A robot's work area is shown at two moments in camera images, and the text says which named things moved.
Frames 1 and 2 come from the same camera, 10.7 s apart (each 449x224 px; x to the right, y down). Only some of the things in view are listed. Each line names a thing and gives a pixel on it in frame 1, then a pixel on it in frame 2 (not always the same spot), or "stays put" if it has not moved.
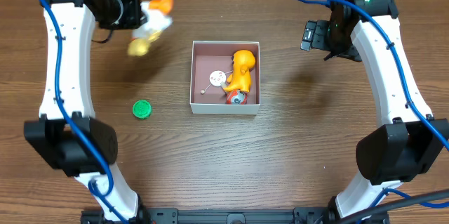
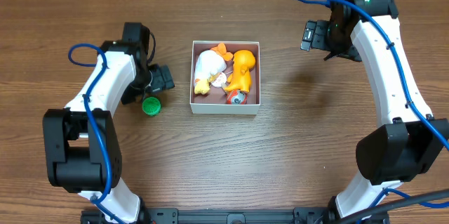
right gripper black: [337, 50] stays put
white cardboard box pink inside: [210, 56] stays put
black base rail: [233, 215] stays put
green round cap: [142, 109] -> [151, 105]
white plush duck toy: [158, 20] -> [209, 64]
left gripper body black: [133, 11] -> [139, 88]
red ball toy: [236, 97] stays put
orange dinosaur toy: [243, 62] stays put
